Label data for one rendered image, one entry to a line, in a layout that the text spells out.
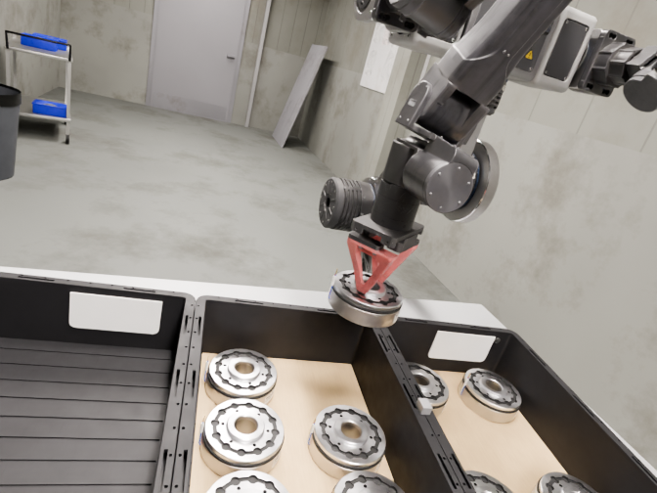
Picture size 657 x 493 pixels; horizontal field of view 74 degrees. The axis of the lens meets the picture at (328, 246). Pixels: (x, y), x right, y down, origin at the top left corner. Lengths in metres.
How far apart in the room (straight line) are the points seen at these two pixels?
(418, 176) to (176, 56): 7.28
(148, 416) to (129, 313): 0.16
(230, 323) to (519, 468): 0.50
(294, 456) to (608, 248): 2.17
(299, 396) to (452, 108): 0.47
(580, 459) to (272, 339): 0.51
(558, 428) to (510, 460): 0.10
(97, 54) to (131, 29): 0.62
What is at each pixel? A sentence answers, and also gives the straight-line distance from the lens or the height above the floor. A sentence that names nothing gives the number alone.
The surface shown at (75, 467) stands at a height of 0.83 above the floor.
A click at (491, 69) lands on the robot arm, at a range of 0.54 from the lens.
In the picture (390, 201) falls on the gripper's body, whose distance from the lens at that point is 0.55.
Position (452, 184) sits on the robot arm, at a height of 1.22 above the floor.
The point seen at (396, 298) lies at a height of 1.03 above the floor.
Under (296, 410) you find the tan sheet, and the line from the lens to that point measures 0.69.
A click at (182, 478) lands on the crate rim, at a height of 0.92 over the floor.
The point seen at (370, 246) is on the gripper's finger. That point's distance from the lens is 0.55.
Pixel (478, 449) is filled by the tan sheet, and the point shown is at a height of 0.83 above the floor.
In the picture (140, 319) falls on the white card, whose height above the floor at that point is 0.88.
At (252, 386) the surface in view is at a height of 0.86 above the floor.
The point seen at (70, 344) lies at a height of 0.83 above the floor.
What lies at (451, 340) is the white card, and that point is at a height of 0.90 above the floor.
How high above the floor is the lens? 1.30
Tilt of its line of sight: 22 degrees down
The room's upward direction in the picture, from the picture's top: 16 degrees clockwise
